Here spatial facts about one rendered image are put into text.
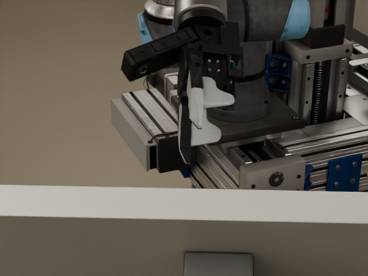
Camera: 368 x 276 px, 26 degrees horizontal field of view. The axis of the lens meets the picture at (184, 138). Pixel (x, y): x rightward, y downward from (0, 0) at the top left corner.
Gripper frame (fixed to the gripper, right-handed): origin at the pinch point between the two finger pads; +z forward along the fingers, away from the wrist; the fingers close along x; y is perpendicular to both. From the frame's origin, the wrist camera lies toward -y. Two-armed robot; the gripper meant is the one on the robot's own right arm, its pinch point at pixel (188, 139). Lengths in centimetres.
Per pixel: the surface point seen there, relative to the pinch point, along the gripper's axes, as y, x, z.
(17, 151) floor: -40, 259, -155
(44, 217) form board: -16, -48, 38
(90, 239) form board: -14, -45, 37
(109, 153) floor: 5, 251, -154
